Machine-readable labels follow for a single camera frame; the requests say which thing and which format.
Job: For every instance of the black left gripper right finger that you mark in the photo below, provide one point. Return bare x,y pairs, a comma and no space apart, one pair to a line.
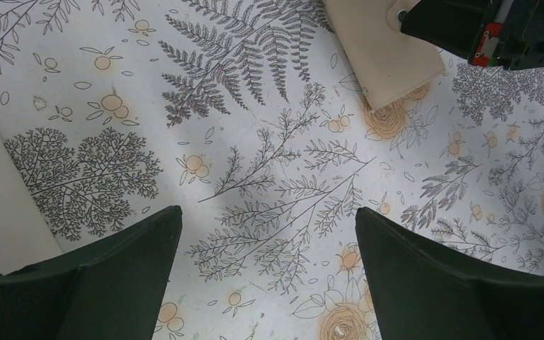
424,290

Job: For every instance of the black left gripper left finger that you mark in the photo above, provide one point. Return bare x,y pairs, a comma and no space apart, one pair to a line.
109,289

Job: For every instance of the floral patterned table mat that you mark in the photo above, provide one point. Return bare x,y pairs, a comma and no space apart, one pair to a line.
249,116

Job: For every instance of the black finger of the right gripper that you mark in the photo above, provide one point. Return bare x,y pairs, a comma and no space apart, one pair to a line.
451,25

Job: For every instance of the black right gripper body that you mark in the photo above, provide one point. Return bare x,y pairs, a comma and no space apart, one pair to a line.
510,35

